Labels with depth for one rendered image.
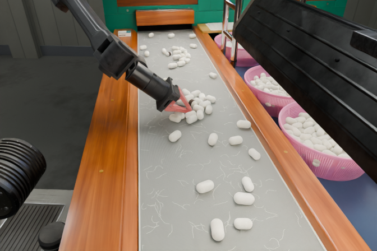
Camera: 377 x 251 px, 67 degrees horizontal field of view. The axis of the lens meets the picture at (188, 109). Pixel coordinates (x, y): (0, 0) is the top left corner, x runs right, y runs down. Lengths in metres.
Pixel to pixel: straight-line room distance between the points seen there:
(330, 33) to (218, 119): 0.55
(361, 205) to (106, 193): 0.54
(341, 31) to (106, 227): 0.43
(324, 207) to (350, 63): 0.37
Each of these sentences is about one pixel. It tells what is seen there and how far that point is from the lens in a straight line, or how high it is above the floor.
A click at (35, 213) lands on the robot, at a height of 0.48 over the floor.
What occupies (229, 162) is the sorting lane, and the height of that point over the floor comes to 0.74.
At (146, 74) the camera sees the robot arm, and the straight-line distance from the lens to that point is 0.72.
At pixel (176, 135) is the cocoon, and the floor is 0.76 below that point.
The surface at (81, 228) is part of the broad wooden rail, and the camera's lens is 0.53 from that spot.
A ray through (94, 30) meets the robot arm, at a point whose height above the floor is 0.97.
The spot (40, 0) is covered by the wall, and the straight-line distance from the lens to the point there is 3.60.
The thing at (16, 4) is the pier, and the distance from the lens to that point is 3.61.
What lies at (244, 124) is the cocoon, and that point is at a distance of 0.76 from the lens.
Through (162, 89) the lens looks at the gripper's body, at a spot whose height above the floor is 0.84.
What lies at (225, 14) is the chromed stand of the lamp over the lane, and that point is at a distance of 1.21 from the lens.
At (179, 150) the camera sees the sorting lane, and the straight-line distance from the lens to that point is 0.68.
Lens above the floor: 1.17
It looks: 31 degrees down
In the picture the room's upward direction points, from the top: straight up
